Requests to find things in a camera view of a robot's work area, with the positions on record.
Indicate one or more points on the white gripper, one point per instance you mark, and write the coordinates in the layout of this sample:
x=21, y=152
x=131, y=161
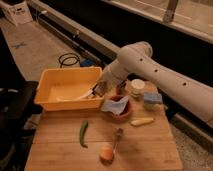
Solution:
x=106, y=82

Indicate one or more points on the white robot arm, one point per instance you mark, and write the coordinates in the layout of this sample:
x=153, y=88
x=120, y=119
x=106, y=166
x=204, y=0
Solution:
x=135, y=58

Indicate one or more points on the yellow plastic tray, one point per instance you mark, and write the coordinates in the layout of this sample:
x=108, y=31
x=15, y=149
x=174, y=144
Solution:
x=67, y=82

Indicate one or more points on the blue object on floor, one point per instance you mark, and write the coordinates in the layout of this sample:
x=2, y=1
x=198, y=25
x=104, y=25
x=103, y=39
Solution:
x=87, y=63

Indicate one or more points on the blue grey cloth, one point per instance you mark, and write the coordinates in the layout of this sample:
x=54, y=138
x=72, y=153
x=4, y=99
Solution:
x=115, y=106

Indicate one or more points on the brown clay bowl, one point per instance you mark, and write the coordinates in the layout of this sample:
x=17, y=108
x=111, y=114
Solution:
x=125, y=114

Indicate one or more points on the blue yellow sponge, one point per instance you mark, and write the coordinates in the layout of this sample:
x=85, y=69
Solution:
x=152, y=98

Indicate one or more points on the yellow corn cob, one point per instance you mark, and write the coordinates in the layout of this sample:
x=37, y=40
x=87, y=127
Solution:
x=141, y=121

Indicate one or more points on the green chili pepper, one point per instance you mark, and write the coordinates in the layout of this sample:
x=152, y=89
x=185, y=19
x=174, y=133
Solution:
x=82, y=132

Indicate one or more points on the metal fork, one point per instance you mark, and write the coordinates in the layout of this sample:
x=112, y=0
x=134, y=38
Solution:
x=118, y=136

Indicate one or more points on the peach fruit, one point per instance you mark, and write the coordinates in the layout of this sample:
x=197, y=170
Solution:
x=107, y=153

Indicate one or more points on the black chair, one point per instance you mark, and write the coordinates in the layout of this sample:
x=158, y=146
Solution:
x=16, y=108

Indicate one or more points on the white cardboard box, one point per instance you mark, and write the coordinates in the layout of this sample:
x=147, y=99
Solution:
x=17, y=14

